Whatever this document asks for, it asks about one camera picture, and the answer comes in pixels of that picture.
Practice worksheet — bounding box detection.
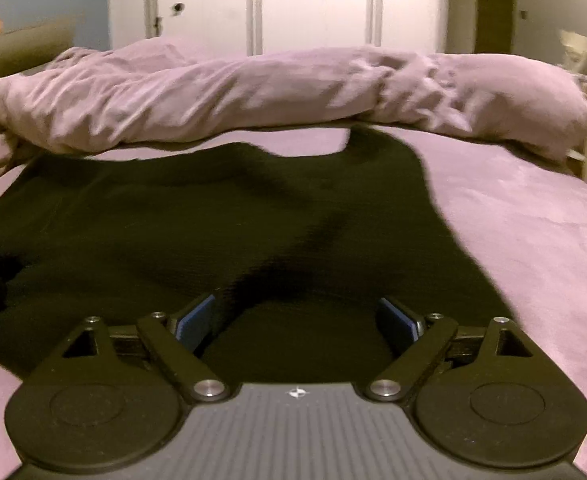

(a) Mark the black garment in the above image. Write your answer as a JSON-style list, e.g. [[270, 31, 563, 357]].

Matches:
[[0, 127, 510, 380]]

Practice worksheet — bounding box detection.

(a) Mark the wooden bedside table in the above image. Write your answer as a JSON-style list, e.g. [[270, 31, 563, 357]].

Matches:
[[566, 73, 587, 182]]

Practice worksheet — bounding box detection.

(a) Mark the rolled mauve duvet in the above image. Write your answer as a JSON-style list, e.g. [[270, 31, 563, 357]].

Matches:
[[0, 38, 587, 177]]

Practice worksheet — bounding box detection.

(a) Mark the white bouquet on table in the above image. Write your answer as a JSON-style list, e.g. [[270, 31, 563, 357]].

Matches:
[[559, 29, 587, 74]]

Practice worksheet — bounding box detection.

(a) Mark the grey-green headboard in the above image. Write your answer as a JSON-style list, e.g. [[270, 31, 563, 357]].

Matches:
[[0, 18, 76, 78]]

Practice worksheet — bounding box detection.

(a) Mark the white wardrobe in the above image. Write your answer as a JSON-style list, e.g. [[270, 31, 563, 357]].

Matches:
[[109, 0, 447, 56]]

